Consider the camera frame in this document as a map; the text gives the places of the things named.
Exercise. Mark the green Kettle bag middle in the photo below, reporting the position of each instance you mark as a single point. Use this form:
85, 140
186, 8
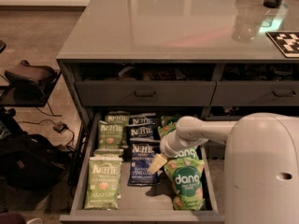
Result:
109, 135

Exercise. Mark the open grey middle drawer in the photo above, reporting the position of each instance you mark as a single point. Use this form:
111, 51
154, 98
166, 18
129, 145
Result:
142, 205

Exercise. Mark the black power adapter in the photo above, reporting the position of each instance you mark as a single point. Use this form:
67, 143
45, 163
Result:
59, 127

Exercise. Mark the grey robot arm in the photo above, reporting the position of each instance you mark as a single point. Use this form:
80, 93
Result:
261, 164

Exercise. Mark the black backpack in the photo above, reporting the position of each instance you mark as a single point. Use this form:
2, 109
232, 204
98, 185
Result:
31, 162

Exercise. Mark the blue Kettle bag back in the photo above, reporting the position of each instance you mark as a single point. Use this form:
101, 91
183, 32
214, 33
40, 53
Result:
143, 118

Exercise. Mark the green Kettle bag back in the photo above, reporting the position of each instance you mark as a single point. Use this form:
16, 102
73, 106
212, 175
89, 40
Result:
118, 117

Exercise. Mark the grey top left drawer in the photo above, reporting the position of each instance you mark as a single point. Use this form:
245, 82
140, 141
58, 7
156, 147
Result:
145, 93

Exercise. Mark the green Dang bag back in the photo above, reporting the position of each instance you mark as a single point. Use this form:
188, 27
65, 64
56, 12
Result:
165, 120

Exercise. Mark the dark chair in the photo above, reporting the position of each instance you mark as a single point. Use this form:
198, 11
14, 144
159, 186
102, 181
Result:
28, 85

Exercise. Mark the grey top right drawer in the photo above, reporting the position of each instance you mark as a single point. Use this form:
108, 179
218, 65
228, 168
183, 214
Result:
256, 93

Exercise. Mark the grey counter cabinet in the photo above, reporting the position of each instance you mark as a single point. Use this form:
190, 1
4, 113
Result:
180, 40

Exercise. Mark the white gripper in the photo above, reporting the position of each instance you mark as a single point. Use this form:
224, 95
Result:
168, 147

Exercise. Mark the green dang bag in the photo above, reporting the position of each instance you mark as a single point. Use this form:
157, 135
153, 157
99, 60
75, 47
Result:
165, 120
185, 175
163, 131
188, 153

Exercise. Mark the blue Kettle chip bag front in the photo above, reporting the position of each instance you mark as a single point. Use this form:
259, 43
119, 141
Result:
143, 151

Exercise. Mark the green Kettle bag second row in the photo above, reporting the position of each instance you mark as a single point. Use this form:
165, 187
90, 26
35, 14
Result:
111, 153

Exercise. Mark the green Kettle jalapeno bag front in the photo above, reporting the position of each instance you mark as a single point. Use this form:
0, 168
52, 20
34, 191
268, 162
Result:
103, 186

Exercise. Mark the green Dang bag front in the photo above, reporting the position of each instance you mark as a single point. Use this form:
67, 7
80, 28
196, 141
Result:
185, 175

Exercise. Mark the blue Kettle bag middle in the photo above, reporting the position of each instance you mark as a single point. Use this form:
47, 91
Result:
145, 130

